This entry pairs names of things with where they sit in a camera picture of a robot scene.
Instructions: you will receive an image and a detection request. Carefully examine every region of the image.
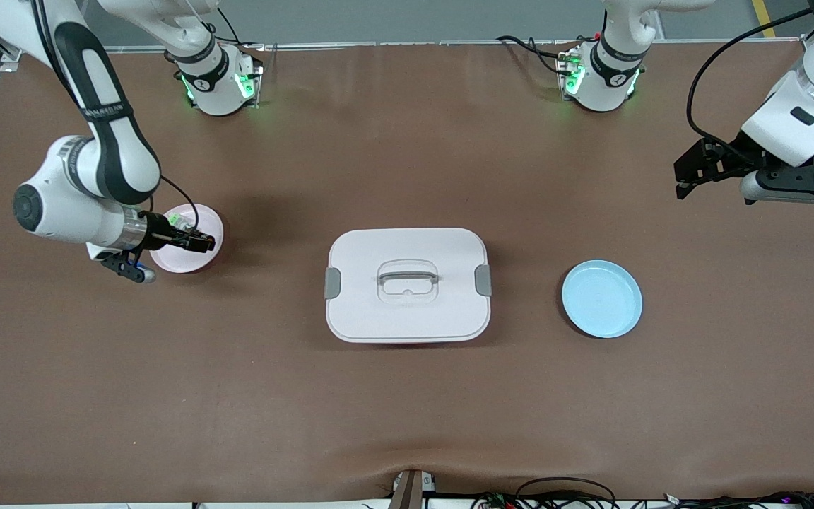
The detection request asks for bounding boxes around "white lidded storage box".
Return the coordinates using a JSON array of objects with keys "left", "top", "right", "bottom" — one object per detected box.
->
[{"left": 325, "top": 228, "right": 492, "bottom": 344}]

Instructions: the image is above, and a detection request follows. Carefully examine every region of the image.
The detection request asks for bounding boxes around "pink round plate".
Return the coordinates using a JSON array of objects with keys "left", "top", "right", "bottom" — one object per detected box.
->
[{"left": 149, "top": 204, "right": 225, "bottom": 274}]

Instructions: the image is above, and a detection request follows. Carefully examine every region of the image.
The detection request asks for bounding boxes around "light blue round plate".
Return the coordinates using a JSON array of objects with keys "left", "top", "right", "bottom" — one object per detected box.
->
[{"left": 561, "top": 259, "right": 644, "bottom": 339}]

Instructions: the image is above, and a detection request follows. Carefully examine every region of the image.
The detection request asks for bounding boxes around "brown table mat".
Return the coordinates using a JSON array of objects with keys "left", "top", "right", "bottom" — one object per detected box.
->
[{"left": 0, "top": 44, "right": 814, "bottom": 506}]

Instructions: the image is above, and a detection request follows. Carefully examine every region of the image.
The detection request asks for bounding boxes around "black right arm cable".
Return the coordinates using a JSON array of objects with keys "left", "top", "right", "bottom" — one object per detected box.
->
[{"left": 158, "top": 175, "right": 201, "bottom": 235}]

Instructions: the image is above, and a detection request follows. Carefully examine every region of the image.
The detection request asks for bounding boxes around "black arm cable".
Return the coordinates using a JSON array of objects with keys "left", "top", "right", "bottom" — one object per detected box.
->
[
  {"left": 158, "top": 175, "right": 201, "bottom": 235},
  {"left": 687, "top": 7, "right": 814, "bottom": 163}
]

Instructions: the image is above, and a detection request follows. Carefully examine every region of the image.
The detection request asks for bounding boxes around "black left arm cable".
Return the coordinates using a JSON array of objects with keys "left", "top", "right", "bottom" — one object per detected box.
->
[{"left": 687, "top": 7, "right": 814, "bottom": 163}]

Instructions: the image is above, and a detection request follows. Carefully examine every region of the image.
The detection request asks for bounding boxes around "black right base cable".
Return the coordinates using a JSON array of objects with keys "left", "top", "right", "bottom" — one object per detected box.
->
[{"left": 218, "top": 7, "right": 266, "bottom": 52}]

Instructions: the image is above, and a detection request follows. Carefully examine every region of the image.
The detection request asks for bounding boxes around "black base cable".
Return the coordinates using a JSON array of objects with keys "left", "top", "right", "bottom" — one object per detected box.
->
[
  {"left": 496, "top": 34, "right": 581, "bottom": 77},
  {"left": 218, "top": 7, "right": 266, "bottom": 52}
]

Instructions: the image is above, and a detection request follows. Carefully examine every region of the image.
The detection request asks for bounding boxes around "clear box handle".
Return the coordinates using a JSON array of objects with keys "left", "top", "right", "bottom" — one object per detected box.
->
[{"left": 376, "top": 259, "right": 440, "bottom": 298}]

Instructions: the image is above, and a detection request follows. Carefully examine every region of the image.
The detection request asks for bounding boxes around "black left base cable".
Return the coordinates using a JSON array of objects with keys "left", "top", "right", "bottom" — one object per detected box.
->
[{"left": 496, "top": 34, "right": 581, "bottom": 77}]

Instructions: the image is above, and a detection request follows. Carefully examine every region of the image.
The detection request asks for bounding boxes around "silver table edge rail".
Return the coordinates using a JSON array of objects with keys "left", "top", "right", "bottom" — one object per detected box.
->
[{"left": 22, "top": 41, "right": 807, "bottom": 54}]

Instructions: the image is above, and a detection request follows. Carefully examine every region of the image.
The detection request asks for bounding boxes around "black looped cable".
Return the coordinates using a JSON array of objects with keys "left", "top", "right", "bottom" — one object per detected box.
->
[{"left": 515, "top": 477, "right": 618, "bottom": 509}]

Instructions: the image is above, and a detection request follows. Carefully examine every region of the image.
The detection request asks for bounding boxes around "grey metal mount bracket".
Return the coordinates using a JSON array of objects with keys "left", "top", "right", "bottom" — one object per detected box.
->
[{"left": 387, "top": 469, "right": 437, "bottom": 509}]

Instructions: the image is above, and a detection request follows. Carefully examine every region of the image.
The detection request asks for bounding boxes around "black cable bundle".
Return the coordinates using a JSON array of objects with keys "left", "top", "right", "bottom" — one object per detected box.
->
[{"left": 661, "top": 491, "right": 814, "bottom": 509}]

